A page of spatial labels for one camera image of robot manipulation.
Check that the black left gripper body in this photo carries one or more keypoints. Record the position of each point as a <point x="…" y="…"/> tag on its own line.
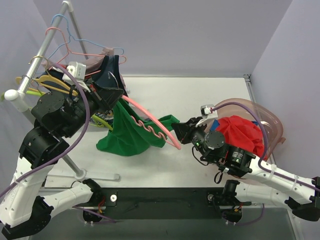
<point x="99" y="96"/>

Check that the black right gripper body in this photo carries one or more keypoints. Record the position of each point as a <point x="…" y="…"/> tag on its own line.
<point x="189" y="131"/>

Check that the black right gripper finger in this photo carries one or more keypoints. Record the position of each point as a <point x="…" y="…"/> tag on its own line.
<point x="182" y="126"/>
<point x="184" y="134"/>

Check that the lime green hanger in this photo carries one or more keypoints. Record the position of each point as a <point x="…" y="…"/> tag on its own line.
<point x="95" y="120"/>

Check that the red tank top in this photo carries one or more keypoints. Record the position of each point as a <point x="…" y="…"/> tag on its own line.
<point x="241" y="133"/>

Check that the green tank top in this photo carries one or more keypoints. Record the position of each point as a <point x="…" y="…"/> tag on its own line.
<point x="129" y="136"/>

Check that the yellow plastic hanger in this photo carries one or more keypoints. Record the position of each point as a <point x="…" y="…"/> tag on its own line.
<point x="42" y="80"/>

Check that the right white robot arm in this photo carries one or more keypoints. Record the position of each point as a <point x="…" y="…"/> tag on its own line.
<point x="278" y="187"/>

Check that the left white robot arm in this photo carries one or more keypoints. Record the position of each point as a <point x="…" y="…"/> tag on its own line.
<point x="23" y="211"/>

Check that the dark grey-blue tank top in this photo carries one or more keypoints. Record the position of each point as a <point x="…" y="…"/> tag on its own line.
<point x="107" y="74"/>

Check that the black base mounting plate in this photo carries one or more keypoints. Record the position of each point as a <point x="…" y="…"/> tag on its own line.
<point x="173" y="203"/>

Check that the pink translucent plastic basin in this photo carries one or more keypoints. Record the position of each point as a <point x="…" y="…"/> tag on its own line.
<point x="270" y="125"/>

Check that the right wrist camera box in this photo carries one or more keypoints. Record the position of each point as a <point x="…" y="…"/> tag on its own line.
<point x="208" y="115"/>

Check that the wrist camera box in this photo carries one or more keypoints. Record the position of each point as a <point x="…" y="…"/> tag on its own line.
<point x="78" y="71"/>
<point x="208" y="115"/>

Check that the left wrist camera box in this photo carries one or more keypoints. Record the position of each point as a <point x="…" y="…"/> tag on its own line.
<point x="78" y="71"/>

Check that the pink wire hanger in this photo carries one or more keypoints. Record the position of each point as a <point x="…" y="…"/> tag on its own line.
<point x="67" y="50"/>

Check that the light blue wire hanger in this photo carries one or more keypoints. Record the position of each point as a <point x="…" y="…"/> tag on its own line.
<point x="71" y="36"/>

